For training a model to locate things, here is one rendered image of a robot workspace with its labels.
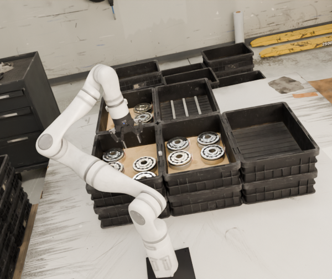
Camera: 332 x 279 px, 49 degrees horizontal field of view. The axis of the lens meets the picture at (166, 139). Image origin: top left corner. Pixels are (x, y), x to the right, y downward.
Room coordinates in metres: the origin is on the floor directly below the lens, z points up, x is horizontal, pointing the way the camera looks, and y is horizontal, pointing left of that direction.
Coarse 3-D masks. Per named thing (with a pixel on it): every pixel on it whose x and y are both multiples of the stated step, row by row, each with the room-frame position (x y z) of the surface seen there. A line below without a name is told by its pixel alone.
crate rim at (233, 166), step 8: (176, 120) 1.47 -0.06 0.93; (184, 120) 1.46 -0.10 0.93; (160, 128) 1.42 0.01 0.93; (224, 128) 1.32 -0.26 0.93; (160, 136) 1.36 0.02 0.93; (160, 144) 1.29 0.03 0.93; (232, 144) 1.19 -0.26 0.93; (232, 152) 1.15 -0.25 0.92; (200, 168) 1.08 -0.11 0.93; (208, 168) 1.07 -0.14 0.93; (216, 168) 1.07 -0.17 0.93; (224, 168) 1.07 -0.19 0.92; (232, 168) 1.07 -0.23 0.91; (168, 176) 1.08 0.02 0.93; (176, 176) 1.07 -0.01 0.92; (184, 176) 1.07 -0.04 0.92; (192, 176) 1.07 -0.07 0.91
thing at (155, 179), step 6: (144, 126) 1.47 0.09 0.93; (150, 126) 1.46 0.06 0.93; (156, 126) 1.45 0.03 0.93; (108, 132) 1.48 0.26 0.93; (156, 132) 1.42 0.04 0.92; (96, 138) 1.44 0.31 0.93; (156, 138) 1.35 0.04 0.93; (96, 144) 1.40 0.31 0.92; (156, 144) 1.30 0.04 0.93; (162, 174) 1.10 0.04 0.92; (138, 180) 1.09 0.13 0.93; (144, 180) 1.08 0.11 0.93; (150, 180) 1.08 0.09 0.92; (156, 180) 1.08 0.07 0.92; (162, 180) 1.08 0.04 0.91; (90, 192) 1.09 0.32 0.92; (96, 192) 1.09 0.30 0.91
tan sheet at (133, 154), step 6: (150, 144) 1.46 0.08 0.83; (126, 150) 1.45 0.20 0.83; (132, 150) 1.44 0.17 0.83; (138, 150) 1.43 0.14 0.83; (144, 150) 1.42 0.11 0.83; (150, 150) 1.41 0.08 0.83; (156, 150) 1.40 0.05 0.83; (126, 156) 1.40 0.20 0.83; (132, 156) 1.39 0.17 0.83; (138, 156) 1.38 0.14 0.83; (144, 156) 1.37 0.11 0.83; (150, 156) 1.36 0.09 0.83; (156, 156) 1.36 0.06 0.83; (126, 162) 1.35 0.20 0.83; (132, 162) 1.34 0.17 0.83; (156, 162) 1.31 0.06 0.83; (126, 168) 1.31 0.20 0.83; (132, 168) 1.30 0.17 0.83; (126, 174) 1.26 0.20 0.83; (132, 174) 1.26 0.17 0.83
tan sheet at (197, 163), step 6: (192, 138) 1.44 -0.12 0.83; (192, 144) 1.39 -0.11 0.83; (222, 144) 1.34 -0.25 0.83; (192, 150) 1.35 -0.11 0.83; (198, 150) 1.34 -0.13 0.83; (198, 156) 1.29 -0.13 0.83; (192, 162) 1.26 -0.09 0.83; (198, 162) 1.25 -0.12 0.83; (222, 162) 1.22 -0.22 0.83; (228, 162) 1.21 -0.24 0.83; (168, 168) 1.25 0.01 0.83; (186, 168) 1.22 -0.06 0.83; (192, 168) 1.22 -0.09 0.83; (198, 168) 1.21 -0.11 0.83
